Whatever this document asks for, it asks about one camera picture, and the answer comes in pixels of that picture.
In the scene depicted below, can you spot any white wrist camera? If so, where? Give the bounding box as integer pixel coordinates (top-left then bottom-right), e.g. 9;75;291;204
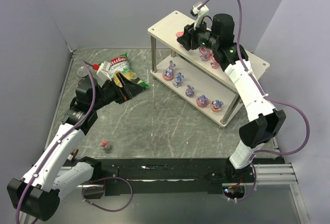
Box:
92;61;111;81
190;2;209;30

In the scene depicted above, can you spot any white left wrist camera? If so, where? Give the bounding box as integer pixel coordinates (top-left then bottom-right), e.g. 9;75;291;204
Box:
92;61;111;81

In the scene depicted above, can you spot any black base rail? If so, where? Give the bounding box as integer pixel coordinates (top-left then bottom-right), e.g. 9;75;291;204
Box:
71;157;284;199

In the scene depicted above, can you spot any pink striped bunny toy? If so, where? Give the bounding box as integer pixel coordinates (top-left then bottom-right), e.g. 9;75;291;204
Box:
199;46;212;61

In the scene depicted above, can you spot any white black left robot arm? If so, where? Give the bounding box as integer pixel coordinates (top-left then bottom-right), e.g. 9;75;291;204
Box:
7;73;146;223

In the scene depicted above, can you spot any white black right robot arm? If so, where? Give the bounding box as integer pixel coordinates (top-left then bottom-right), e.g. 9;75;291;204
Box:
177;13;286;179

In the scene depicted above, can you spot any pink bunny red bow toy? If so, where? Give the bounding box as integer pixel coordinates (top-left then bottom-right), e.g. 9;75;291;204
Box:
100;140;111;151

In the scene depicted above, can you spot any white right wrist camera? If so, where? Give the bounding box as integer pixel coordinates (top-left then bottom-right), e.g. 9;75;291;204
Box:
190;2;209;30

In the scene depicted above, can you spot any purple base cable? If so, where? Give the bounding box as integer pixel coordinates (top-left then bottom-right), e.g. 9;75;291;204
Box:
81;177;134;212

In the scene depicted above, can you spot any green Chuba chips bag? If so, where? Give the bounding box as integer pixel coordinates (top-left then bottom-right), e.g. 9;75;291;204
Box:
107;53;149;89

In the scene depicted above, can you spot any brown snack bar wrapper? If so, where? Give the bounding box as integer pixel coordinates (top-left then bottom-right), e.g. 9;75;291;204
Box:
67;149;78;162

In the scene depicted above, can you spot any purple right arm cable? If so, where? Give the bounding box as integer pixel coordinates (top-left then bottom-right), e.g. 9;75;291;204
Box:
198;0;310;201

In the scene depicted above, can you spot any white wooden two-tier shelf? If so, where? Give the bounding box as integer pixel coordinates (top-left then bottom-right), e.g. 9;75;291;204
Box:
147;10;271;128

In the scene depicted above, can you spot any pink cup toy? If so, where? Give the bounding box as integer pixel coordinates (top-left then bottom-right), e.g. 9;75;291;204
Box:
210;57;220;69

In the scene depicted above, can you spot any purple bunny blue ears toy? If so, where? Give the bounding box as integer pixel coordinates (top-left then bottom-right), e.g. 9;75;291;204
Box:
172;72;184;88

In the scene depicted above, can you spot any small purple bunny head toy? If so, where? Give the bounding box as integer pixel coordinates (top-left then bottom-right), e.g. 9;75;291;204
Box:
185;85;194;98

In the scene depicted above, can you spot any purple bunny pink base toy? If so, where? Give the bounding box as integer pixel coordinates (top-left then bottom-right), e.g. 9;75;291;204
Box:
162;60;176;81

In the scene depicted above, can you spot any dark soda can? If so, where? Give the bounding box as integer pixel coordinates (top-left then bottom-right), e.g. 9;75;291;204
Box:
75;66;88;78

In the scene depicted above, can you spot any pink bunny flower ring toy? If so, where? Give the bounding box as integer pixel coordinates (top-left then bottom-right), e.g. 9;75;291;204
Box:
175;31;184;37

